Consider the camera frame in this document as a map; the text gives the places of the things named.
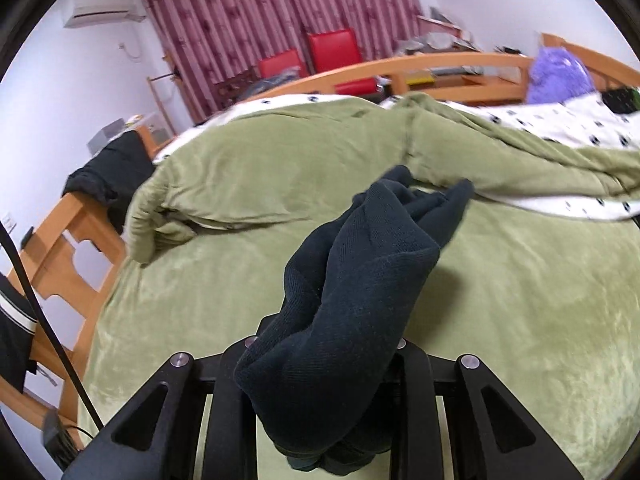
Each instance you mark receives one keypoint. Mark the black power adapter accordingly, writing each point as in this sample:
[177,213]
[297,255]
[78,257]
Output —
[60,437]

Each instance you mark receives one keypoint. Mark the grey box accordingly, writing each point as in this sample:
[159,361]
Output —
[106,136]

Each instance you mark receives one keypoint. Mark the cluttered table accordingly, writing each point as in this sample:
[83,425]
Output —
[435,35]

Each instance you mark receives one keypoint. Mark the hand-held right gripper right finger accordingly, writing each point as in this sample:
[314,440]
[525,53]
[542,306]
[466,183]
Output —
[412,385]

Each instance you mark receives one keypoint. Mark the wooden bed footboard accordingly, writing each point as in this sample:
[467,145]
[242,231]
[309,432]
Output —
[350,71]

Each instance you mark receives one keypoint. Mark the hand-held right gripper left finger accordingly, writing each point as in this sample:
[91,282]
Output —
[230,385]

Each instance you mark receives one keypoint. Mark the black jacket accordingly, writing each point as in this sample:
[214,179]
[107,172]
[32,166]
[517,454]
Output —
[115,170]

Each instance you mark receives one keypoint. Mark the red chair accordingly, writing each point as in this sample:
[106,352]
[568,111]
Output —
[335,50]
[280,64]

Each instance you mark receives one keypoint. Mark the wooden bed headboard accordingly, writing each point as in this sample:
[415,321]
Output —
[60,240]

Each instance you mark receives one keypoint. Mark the green quilt with white underside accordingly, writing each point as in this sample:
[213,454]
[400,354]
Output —
[300,160]

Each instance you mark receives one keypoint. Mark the maroon striped curtain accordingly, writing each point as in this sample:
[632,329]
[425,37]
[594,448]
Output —
[260,20]

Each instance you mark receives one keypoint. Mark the wooden coat rack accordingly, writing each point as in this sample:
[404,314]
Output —
[162,95]

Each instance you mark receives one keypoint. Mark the black sweatshirt with white print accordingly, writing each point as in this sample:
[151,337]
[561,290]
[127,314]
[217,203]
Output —
[350,285]

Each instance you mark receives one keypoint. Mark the black garment with white stripes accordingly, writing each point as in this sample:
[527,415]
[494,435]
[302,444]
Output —
[12,330]

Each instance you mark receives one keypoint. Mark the white wall switch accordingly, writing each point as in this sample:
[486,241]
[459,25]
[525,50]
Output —
[8,221]

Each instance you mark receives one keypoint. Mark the black phone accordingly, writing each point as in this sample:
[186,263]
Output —
[28,238]

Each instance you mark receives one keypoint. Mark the white air conditioner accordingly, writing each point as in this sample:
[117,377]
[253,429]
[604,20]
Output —
[102,10]

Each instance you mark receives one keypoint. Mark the green fleece blanket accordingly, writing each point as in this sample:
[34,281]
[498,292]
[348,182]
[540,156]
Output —
[500,310]

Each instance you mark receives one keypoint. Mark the purple plush toy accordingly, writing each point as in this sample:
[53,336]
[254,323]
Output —
[557,77]

